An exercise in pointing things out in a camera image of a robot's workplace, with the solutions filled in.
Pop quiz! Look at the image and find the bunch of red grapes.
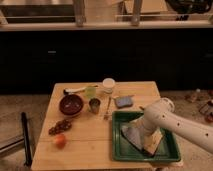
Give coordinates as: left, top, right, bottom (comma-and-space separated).
48, 119, 72, 135

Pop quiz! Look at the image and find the blue sponge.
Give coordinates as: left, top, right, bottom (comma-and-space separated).
114, 96, 133, 108

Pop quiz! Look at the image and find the black stand bar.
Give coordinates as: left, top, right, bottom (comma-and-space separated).
21, 112, 32, 167

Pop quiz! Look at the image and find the green plastic tray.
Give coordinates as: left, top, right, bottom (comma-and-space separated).
112, 111, 181, 163

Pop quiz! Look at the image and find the grey towel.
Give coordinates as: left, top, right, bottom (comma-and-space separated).
121, 123, 144, 151

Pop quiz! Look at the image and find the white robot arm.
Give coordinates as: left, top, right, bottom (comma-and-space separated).
140, 98, 213, 154

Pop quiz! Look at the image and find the orange peach fruit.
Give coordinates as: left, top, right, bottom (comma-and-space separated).
53, 134, 66, 148

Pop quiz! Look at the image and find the white handled spatula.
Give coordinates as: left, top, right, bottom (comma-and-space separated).
63, 85, 98, 95

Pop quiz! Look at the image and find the metal cup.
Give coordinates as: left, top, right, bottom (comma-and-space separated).
89, 98, 101, 114

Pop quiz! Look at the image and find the wooden block brush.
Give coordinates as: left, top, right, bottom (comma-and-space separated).
143, 130, 163, 155

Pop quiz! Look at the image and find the light green cup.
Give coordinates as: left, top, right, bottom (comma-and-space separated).
85, 86, 96, 99

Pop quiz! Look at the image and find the dark red bowl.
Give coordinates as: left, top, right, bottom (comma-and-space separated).
59, 94, 84, 116

